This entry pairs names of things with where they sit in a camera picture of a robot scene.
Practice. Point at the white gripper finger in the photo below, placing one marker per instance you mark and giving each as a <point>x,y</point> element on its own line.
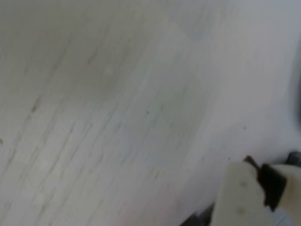
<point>292,188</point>
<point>235,193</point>

